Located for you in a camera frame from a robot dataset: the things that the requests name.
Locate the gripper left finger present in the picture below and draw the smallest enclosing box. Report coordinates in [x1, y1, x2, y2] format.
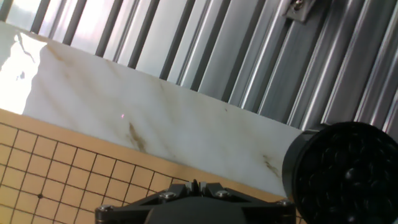
[95, 182, 193, 224]

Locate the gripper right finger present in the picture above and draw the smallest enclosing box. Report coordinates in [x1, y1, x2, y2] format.
[198, 182, 296, 224]

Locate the tan go board mat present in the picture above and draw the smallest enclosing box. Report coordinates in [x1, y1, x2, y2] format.
[0, 108, 307, 224]

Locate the black round stone bowl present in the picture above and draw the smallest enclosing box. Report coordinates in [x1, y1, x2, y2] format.
[281, 121, 398, 224]

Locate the white marble pattern mat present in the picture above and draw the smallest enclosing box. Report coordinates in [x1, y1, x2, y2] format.
[0, 21, 305, 200]

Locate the silver camera mounting bracket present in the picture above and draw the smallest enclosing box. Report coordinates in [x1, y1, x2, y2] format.
[282, 0, 317, 23]

